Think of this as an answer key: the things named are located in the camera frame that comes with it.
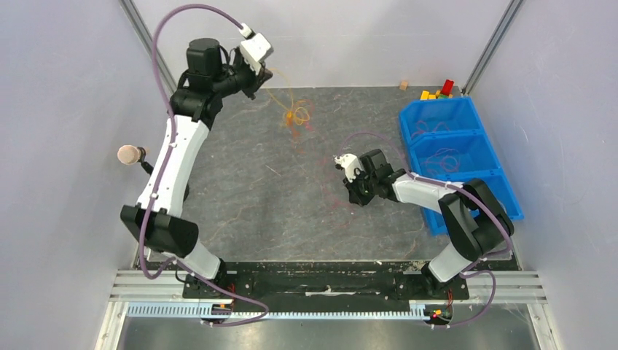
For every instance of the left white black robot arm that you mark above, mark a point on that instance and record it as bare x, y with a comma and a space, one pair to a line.
155, 220

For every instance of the yellow toy block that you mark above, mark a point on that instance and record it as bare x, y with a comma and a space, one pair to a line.
426, 95

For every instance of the red toy block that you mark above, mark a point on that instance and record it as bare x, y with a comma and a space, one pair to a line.
447, 88

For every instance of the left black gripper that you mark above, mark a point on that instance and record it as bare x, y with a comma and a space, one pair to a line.
256, 80

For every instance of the left aluminium corner post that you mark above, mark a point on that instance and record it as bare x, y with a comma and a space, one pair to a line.
143, 33

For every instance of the blue plastic bin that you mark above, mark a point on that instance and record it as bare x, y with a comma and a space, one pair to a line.
445, 139

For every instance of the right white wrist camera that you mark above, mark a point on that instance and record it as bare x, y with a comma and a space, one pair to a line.
351, 166

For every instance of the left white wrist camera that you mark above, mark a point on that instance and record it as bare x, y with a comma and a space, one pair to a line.
255, 48

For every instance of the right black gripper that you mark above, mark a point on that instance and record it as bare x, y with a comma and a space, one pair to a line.
357, 183

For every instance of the white toothed cable duct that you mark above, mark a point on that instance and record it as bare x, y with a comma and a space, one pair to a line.
210, 311

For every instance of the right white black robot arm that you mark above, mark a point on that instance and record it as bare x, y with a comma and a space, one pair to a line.
475, 220

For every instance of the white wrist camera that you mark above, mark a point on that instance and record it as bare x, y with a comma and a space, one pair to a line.
255, 48
351, 166

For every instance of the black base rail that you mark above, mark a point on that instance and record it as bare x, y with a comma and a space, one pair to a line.
334, 286

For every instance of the pink microphone on stand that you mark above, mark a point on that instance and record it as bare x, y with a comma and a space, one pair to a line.
130, 154

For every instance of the aluminium corner post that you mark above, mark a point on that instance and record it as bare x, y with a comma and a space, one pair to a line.
496, 38
143, 33

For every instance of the right aluminium corner post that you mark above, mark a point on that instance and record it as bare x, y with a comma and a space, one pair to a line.
496, 38

